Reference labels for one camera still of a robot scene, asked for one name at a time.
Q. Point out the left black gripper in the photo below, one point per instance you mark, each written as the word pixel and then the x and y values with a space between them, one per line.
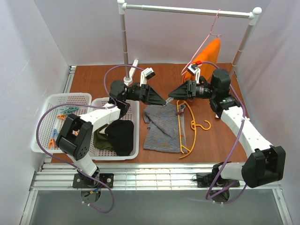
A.
pixel 144 93

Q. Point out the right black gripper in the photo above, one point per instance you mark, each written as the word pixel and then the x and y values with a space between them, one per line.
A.
pixel 191 89

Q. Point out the white clothespin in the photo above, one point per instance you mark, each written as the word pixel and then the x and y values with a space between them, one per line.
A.
pixel 170 99

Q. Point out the yellow plastic hanger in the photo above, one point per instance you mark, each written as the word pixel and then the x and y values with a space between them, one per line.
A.
pixel 193 125

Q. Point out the grey striped underwear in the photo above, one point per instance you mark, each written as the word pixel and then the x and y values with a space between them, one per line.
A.
pixel 163 129

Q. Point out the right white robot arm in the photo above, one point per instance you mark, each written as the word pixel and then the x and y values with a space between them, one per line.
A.
pixel 265 163

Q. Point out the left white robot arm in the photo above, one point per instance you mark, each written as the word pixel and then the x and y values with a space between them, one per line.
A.
pixel 76 133

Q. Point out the white laundry basket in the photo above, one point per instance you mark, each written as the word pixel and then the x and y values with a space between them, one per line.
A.
pixel 132 114

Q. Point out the orange towel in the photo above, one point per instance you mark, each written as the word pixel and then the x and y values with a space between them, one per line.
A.
pixel 209 53

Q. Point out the black garment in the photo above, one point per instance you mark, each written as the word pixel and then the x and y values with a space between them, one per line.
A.
pixel 121 136

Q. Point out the cream garment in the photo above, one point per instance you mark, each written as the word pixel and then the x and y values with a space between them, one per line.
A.
pixel 102 129

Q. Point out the olive green garment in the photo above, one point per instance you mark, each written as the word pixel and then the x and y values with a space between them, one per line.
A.
pixel 101 142

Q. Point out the teal clothespin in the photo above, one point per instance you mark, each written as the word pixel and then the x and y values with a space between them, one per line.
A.
pixel 69 110

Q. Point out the orange clothespin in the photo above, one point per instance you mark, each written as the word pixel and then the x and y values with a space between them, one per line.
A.
pixel 52 143
pixel 62 116

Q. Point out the blue clothespin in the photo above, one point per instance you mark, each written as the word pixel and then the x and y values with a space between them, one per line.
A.
pixel 55 134

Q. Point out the orange clothespin front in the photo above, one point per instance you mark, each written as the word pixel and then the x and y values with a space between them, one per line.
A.
pixel 52 143

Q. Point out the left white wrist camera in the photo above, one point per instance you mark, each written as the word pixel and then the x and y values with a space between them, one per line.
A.
pixel 146 74

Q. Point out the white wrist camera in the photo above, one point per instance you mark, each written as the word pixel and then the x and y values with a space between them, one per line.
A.
pixel 196 71
pixel 146 74

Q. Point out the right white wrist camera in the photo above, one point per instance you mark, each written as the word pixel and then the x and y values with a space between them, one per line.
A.
pixel 196 71

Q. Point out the pink wire hanger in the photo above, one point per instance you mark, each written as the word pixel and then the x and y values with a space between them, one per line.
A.
pixel 201 45

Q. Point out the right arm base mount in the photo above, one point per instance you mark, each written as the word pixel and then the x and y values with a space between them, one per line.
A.
pixel 205 181

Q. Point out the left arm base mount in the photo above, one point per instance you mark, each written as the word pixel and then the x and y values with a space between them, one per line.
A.
pixel 81 181

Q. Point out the aluminium rail frame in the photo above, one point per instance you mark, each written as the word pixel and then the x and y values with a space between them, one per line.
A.
pixel 157 191

